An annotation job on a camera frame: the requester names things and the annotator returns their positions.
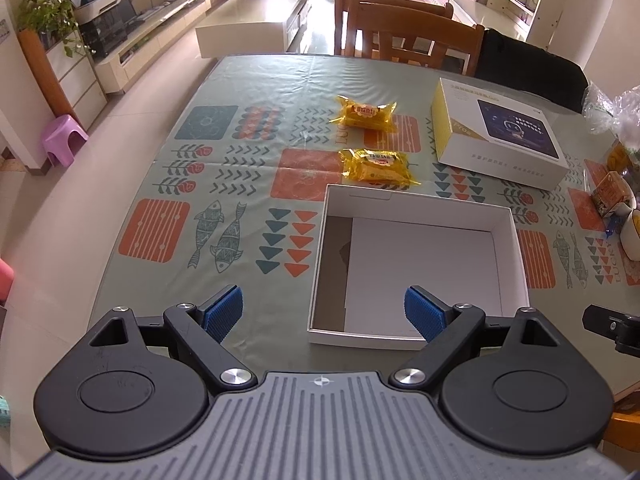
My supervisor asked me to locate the white drawer cabinet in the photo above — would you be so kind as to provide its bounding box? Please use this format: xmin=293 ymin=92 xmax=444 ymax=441
xmin=17 ymin=25 xmax=109 ymax=131

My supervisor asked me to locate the green potted plant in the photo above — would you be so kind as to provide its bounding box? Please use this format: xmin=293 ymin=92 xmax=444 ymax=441
xmin=16 ymin=0 xmax=93 ymax=60

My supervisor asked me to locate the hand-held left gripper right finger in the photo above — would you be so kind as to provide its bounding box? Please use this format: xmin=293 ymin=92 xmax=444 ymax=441
xmin=389 ymin=285 xmax=562 ymax=390

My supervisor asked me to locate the white printer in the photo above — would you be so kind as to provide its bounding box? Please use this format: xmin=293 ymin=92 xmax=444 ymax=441
xmin=74 ymin=0 xmax=125 ymax=23

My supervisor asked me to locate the desktop with patterned tablecloth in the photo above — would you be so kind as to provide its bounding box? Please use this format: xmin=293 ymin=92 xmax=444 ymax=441
xmin=92 ymin=54 xmax=640 ymax=406

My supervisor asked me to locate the white coffee table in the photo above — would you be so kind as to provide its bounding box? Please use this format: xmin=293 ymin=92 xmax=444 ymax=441
xmin=195 ymin=0 xmax=312 ymax=59

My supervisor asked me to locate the small orange carton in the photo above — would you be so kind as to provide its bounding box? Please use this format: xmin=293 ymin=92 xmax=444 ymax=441
xmin=591 ymin=171 xmax=637 ymax=217

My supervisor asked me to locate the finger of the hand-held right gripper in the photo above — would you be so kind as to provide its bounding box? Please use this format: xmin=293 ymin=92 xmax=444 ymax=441
xmin=582 ymin=304 xmax=640 ymax=356

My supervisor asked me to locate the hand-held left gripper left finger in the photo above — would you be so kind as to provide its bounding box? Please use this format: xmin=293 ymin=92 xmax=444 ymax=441
xmin=89 ymin=285 xmax=256 ymax=395

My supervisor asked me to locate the white television cabinet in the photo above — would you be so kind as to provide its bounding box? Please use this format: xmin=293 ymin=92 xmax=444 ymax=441
xmin=94 ymin=0 xmax=212 ymax=94

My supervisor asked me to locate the black bag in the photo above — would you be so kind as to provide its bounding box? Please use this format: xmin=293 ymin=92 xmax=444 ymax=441
xmin=475 ymin=28 xmax=591 ymax=113

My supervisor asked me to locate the white cup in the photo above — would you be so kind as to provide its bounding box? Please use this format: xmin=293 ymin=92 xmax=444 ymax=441
xmin=620 ymin=207 xmax=640 ymax=262

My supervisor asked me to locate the clear plastic bag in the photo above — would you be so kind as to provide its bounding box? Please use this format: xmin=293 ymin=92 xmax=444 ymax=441
xmin=582 ymin=80 xmax=640 ymax=158

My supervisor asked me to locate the white product box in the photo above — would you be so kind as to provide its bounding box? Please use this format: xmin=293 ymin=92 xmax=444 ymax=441
xmin=431 ymin=78 xmax=585 ymax=192

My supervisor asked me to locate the yellow snack packet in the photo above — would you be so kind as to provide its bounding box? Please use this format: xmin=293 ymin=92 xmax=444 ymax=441
xmin=338 ymin=147 xmax=419 ymax=189
xmin=329 ymin=95 xmax=397 ymax=131

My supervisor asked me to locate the purple plastic stool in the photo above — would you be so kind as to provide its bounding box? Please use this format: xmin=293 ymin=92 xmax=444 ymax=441
xmin=41 ymin=114 xmax=89 ymax=168

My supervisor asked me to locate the pink object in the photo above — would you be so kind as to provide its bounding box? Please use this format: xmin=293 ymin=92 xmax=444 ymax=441
xmin=0 ymin=257 xmax=14 ymax=306

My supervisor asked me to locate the white cardboard box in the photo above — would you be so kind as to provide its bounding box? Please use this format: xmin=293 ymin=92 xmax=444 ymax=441
xmin=307 ymin=184 xmax=531 ymax=351

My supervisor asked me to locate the black storage rack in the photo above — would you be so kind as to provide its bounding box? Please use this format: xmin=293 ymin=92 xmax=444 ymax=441
xmin=79 ymin=9 xmax=137 ymax=59

